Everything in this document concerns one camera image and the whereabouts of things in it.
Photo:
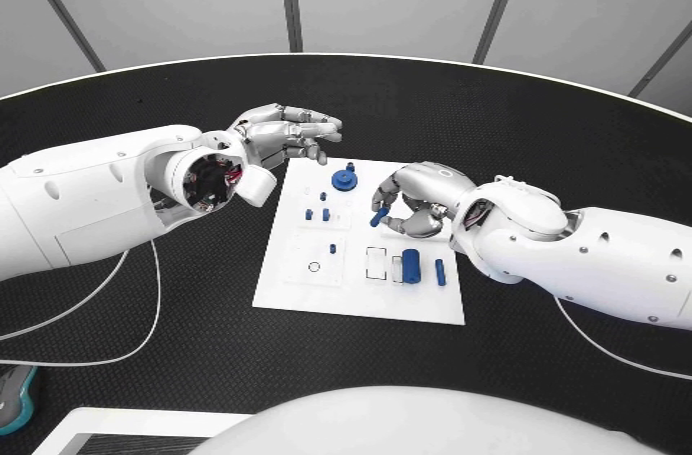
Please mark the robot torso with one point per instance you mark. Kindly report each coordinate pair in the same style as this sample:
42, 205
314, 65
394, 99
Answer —
433, 425

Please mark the long thin blue cylinder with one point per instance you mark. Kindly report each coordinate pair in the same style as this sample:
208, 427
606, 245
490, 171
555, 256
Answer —
440, 272

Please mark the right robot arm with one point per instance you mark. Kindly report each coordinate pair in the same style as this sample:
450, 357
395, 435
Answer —
594, 260

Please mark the white framed panel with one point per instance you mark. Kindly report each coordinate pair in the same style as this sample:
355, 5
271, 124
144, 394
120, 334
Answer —
134, 421

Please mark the grey teal object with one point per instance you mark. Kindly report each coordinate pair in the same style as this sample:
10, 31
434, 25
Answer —
16, 395

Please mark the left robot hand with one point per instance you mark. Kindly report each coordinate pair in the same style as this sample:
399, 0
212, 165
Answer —
275, 130

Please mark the white task board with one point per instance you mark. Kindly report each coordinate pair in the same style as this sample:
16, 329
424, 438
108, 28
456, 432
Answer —
346, 297

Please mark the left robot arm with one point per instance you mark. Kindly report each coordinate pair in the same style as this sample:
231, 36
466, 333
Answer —
81, 200

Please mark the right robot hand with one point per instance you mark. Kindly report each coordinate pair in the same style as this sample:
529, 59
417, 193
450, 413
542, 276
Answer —
433, 181

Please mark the large blue cylinder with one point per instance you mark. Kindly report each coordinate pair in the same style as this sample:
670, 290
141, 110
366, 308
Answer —
411, 265

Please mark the blue gear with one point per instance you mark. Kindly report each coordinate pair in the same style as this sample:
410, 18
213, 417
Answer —
342, 180

